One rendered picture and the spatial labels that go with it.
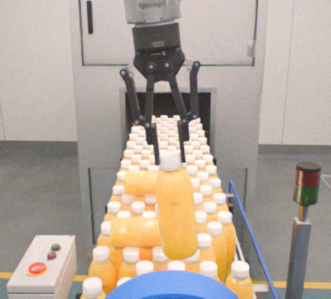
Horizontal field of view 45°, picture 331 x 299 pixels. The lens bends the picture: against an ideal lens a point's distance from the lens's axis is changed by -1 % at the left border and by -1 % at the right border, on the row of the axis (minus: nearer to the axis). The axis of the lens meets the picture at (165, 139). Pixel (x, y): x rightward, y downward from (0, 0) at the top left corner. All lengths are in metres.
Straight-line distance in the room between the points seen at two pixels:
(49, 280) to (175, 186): 0.36
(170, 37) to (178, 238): 0.35
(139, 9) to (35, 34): 4.42
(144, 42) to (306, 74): 4.37
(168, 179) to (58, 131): 4.47
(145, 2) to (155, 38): 0.05
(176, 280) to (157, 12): 0.41
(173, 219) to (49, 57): 4.36
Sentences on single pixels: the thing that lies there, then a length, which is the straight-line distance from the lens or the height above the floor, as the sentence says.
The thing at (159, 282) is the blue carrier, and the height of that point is 1.23.
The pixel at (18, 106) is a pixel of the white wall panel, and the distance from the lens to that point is 5.23.
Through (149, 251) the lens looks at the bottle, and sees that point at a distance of 1.04.
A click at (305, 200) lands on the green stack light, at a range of 1.10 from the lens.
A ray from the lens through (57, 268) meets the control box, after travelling 0.95.
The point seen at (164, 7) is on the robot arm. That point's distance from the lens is 0.61.
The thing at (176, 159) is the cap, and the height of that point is 1.39.
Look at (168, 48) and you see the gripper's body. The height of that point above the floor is 1.58.
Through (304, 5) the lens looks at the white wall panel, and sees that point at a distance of 4.88.
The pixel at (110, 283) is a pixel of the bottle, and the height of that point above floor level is 1.02.
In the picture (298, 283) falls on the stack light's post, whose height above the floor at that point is 0.91.
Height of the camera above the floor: 1.62
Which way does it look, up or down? 17 degrees down
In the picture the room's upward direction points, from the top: straight up
